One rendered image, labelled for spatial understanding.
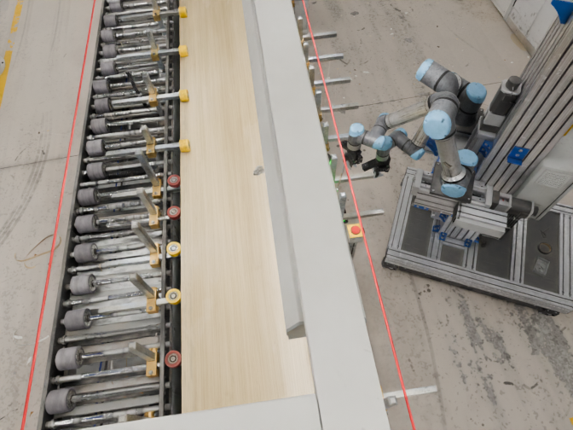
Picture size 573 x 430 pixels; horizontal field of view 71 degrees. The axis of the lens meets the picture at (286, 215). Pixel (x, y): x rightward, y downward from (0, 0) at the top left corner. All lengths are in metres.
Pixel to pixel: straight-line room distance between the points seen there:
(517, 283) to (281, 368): 1.85
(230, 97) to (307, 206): 2.45
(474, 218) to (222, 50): 2.17
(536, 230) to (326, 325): 3.11
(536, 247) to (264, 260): 2.07
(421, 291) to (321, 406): 2.79
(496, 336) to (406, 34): 3.29
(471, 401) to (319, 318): 2.70
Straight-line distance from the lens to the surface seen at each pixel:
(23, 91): 5.22
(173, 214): 2.46
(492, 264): 3.25
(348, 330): 0.50
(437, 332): 3.17
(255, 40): 0.94
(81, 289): 2.54
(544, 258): 3.45
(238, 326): 2.13
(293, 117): 0.66
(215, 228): 2.36
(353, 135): 2.15
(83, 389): 2.48
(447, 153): 2.03
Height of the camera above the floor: 2.94
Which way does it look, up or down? 60 degrees down
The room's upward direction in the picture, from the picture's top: 4 degrees counter-clockwise
